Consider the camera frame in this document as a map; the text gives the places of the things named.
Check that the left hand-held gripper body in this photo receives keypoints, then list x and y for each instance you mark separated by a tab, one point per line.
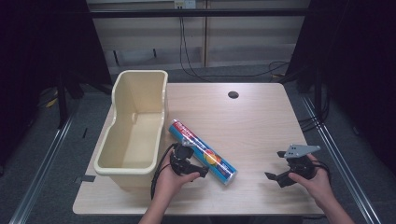
182	158

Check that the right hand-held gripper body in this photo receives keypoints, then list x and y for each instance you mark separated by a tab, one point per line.
300	161

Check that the blue foil wrap box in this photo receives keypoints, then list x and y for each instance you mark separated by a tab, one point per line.
214	160

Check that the cream plastic bin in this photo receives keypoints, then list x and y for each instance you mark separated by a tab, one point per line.
137	137

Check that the person's left hand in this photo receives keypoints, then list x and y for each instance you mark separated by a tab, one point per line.
169	183

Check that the person's right hand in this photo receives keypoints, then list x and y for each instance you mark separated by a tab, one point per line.
314	186

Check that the black metal stand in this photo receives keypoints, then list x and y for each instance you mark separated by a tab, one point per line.
317	93
62	99

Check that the black tape strip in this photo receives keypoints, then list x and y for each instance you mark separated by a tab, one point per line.
84	178

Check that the black curtain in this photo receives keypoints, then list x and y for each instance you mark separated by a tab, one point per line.
358	68
37	62

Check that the aluminium floor rail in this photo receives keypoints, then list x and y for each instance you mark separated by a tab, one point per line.
40	174
336	161

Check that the white wall socket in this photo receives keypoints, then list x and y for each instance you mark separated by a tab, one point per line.
185	4

